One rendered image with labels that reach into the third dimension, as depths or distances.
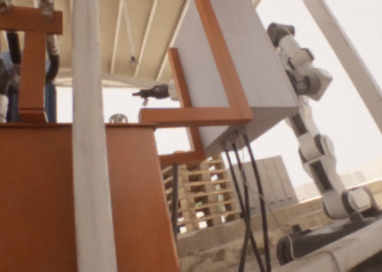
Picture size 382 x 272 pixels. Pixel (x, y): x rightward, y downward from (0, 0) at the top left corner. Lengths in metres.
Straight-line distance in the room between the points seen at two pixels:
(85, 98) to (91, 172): 0.13
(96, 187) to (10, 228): 0.16
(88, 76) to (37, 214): 0.25
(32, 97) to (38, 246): 0.25
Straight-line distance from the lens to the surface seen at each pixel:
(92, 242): 0.38
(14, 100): 0.88
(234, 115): 0.66
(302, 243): 1.40
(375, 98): 1.17
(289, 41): 1.46
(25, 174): 0.50
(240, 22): 0.98
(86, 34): 0.52
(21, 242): 0.48
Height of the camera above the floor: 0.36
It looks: 21 degrees up
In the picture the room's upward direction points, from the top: 15 degrees counter-clockwise
